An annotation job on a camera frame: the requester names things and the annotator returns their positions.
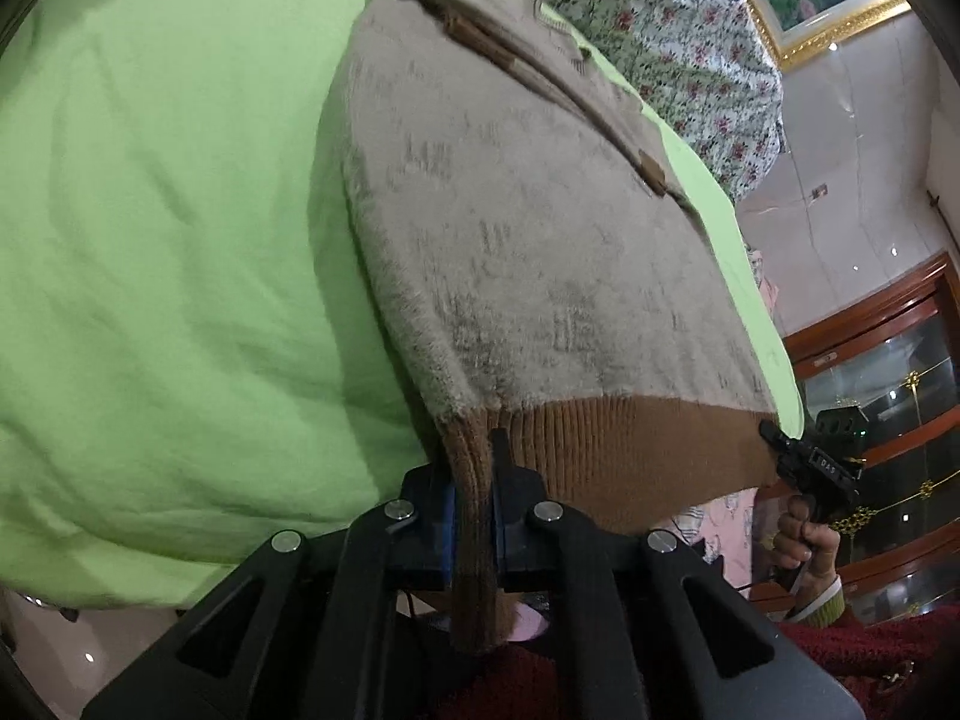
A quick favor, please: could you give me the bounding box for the beige knit sweater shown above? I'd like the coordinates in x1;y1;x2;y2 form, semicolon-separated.
311;0;776;650

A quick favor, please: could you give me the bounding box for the person's right hand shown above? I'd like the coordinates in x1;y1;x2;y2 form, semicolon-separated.
770;496;841;610

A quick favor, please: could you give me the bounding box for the pink patterned cloth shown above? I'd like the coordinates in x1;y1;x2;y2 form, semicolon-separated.
659;488;757;587

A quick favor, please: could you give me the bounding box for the wooden glass display cabinet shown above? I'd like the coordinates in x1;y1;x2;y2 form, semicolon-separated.
786;254;958;624

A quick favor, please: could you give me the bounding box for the red knit sleeve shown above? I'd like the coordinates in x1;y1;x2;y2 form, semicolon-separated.
779;603;958;718

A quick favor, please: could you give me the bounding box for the green bed blanket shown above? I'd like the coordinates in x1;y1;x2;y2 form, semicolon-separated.
2;0;802;606

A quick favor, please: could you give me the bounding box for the small-flower print quilt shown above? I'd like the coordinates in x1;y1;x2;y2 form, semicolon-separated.
542;0;784;202

